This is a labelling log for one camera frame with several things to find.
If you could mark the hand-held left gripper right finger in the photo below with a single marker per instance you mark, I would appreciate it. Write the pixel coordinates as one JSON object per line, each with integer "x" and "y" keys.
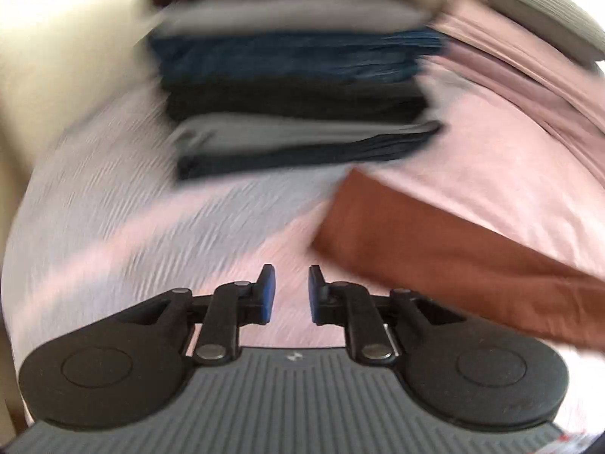
{"x": 313, "y": 294}

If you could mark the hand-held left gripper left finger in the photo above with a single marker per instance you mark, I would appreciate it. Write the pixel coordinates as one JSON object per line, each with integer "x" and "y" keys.
{"x": 267, "y": 294}

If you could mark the brown pants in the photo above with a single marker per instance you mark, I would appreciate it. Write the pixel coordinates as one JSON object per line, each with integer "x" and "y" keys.
{"x": 425, "y": 250}

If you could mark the stack of folded clothes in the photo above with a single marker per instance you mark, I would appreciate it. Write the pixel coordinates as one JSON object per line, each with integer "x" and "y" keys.
{"x": 293, "y": 61}

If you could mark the pink grey striped bed cover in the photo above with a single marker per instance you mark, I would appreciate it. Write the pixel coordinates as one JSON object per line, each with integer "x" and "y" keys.
{"x": 118, "y": 217}

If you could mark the folded pink duvet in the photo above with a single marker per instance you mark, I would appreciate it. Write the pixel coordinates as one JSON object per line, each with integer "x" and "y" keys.
{"x": 529, "y": 80}

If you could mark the grey ribbed pillow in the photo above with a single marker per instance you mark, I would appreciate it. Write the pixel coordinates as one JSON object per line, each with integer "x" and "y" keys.
{"x": 543, "y": 4}

